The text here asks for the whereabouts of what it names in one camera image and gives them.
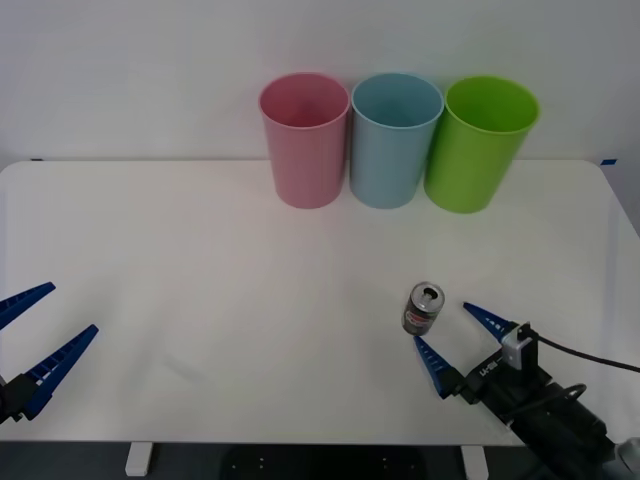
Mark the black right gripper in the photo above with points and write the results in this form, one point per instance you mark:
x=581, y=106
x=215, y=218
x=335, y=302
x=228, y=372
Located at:
x=510, y=390

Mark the pink plastic bin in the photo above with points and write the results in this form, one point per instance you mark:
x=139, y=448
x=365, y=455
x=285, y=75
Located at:
x=305, y=160

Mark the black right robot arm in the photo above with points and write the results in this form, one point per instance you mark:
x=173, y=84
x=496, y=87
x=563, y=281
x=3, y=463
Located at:
x=565, y=425

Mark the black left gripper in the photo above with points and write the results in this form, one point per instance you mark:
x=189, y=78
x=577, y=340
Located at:
x=6, y=405

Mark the green plastic bin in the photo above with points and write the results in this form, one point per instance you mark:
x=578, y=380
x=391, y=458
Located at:
x=470, y=170

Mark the dark drink can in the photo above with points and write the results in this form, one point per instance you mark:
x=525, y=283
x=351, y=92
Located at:
x=422, y=315

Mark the white table leg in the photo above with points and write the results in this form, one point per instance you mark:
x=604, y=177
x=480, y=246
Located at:
x=474, y=462
x=138, y=459

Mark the pale blue plastic bin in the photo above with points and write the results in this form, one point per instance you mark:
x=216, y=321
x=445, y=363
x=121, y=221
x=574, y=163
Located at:
x=385, y=165

